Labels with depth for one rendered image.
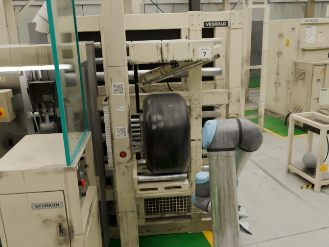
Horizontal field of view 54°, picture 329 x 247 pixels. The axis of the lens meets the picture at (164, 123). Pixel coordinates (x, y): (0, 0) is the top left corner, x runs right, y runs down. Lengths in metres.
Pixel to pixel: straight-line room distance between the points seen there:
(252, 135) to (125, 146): 1.08
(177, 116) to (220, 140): 0.75
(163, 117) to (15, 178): 0.90
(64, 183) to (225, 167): 0.76
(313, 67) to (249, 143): 4.87
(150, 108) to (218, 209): 0.94
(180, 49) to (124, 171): 0.95
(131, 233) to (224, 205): 1.29
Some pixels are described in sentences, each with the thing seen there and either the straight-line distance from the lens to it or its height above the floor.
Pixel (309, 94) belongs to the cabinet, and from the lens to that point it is 6.21.
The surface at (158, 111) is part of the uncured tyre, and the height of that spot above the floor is 1.37.
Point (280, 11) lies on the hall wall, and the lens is 13.40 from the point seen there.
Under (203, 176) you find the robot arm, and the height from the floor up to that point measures 1.08.
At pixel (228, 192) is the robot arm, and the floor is 1.24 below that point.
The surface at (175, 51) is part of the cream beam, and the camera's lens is 2.34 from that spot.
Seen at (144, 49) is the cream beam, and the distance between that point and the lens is 2.33.
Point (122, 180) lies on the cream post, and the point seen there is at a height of 0.87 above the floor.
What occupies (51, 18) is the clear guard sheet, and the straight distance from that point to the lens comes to 1.46.
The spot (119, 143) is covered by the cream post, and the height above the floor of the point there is 1.14.
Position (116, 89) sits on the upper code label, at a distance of 2.10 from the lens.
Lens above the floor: 1.86
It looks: 16 degrees down
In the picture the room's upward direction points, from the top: 2 degrees counter-clockwise
